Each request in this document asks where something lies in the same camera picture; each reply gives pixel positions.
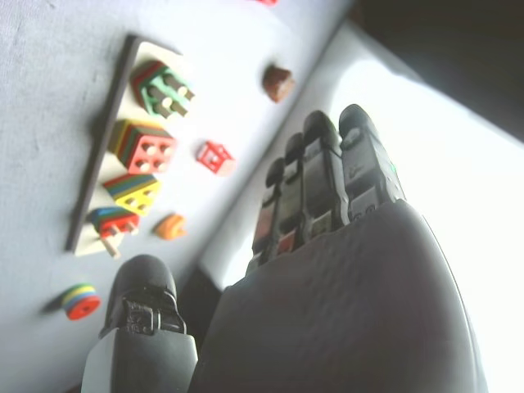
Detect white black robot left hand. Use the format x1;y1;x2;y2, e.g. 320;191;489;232
81;104;490;393

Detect colourful wooden rings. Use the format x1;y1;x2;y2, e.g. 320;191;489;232
61;283;102;322

